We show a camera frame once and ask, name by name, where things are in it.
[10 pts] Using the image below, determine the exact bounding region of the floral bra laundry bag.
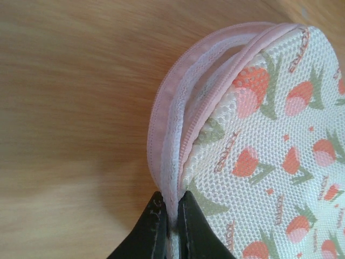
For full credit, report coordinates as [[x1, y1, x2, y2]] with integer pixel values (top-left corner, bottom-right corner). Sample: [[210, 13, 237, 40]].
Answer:
[[147, 22, 344, 258]]

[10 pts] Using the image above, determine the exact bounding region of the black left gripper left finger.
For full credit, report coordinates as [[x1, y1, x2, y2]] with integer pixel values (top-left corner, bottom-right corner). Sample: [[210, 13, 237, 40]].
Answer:
[[108, 192, 167, 259]]

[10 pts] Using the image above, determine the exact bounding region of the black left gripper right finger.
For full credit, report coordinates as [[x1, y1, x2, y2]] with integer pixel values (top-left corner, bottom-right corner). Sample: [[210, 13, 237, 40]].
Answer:
[[177, 191, 235, 259]]

